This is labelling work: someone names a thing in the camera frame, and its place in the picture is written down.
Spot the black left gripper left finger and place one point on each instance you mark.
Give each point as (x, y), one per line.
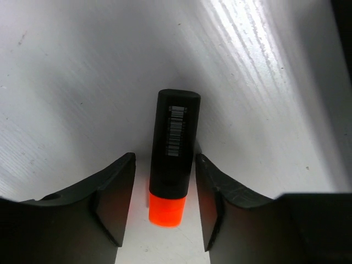
(83, 223)

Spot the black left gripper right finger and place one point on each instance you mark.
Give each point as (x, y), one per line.
(240, 225)

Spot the orange cap black highlighter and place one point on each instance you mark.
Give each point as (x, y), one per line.
(174, 136)

